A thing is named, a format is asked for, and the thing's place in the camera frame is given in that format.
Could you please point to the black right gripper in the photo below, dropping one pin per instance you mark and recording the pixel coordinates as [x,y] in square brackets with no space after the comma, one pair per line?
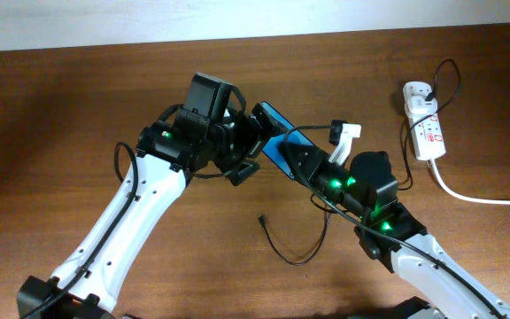
[313,167]

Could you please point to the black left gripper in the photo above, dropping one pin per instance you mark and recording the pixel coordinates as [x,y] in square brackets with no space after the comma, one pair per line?
[258,133]

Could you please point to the blue Galaxy S25+ smartphone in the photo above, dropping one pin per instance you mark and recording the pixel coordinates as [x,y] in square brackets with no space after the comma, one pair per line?
[273,148]

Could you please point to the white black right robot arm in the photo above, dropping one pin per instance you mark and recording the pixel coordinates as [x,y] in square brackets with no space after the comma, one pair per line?
[365,193]

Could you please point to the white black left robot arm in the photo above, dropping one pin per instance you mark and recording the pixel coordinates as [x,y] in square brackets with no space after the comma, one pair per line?
[210,126]

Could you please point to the white USB charger plug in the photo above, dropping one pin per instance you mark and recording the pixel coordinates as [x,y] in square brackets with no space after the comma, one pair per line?
[417,106]

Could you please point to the white power strip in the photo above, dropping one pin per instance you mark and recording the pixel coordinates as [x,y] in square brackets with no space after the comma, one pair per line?
[428,140]

